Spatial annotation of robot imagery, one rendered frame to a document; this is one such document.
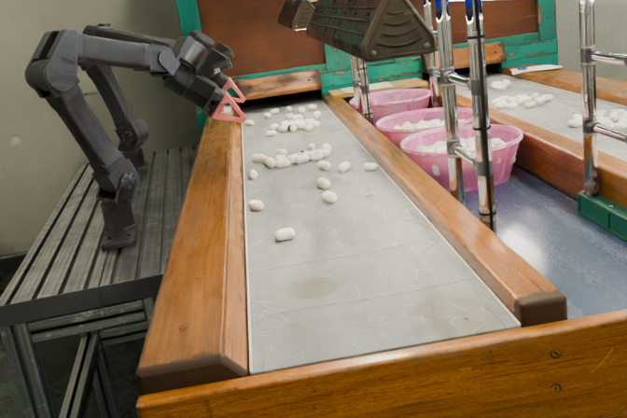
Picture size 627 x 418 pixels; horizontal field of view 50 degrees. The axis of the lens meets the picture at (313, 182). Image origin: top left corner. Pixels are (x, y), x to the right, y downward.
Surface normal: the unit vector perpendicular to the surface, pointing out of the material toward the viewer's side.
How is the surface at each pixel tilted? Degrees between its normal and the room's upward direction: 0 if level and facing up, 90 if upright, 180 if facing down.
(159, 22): 90
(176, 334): 0
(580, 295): 0
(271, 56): 90
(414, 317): 0
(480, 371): 90
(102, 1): 90
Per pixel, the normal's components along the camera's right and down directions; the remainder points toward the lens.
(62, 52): 0.74, 0.08
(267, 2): 0.11, 0.25
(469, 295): -0.13, -0.96
